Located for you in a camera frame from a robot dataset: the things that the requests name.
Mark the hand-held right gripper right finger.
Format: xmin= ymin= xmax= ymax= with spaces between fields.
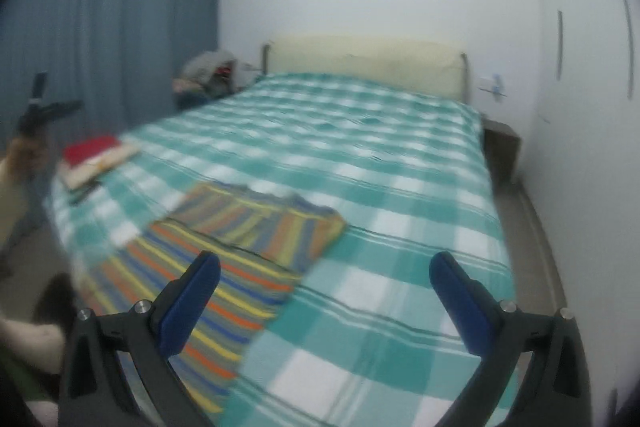
xmin=429 ymin=251 xmax=593 ymax=427

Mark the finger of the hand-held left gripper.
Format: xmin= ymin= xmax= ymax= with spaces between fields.
xmin=46 ymin=100 xmax=84 ymax=122

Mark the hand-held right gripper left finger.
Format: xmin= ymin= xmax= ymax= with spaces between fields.
xmin=57 ymin=251 xmax=222 ymax=427

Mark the multicolour striped garment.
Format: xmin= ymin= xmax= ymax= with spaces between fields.
xmin=80 ymin=182 xmax=349 ymax=414

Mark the person's left forearm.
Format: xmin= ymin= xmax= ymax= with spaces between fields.
xmin=0 ymin=157 xmax=32 ymax=260

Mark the pile of clothes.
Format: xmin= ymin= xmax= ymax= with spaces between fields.
xmin=172 ymin=49 xmax=262 ymax=108

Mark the person's left hand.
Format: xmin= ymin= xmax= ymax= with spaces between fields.
xmin=6 ymin=137 xmax=50 ymax=184

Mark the folded red cloth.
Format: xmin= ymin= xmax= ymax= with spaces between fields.
xmin=62 ymin=134 xmax=122 ymax=168

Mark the folded cream cloth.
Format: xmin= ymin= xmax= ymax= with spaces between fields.
xmin=59 ymin=142 xmax=142 ymax=190

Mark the blue curtain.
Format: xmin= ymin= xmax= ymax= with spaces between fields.
xmin=0 ymin=0 xmax=222 ymax=144

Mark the teal checked bed blanket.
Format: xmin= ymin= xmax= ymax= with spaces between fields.
xmin=42 ymin=72 xmax=518 ymax=427

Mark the dark wooden nightstand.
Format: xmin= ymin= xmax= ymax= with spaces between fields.
xmin=482 ymin=119 xmax=522 ymax=184

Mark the person's leg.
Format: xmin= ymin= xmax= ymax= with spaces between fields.
xmin=0 ymin=317 xmax=69 ymax=380

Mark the cream padded headboard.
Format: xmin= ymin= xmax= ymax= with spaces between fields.
xmin=262 ymin=36 xmax=469 ymax=104

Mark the blue wall sticker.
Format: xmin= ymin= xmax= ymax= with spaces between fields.
xmin=479 ymin=74 xmax=509 ymax=102

